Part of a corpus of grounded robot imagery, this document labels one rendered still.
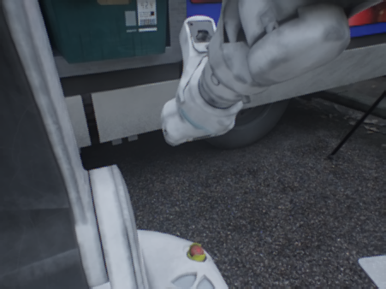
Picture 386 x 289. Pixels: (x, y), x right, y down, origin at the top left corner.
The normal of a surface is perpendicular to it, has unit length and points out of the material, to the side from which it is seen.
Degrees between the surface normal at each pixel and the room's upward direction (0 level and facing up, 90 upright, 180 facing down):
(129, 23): 96
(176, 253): 0
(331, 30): 66
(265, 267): 0
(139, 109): 90
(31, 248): 60
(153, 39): 98
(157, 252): 1
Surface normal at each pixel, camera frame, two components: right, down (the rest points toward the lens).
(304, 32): -0.22, 0.07
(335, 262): -0.02, -0.88
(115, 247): 0.32, 0.00
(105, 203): 0.18, -0.54
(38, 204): 0.36, 0.41
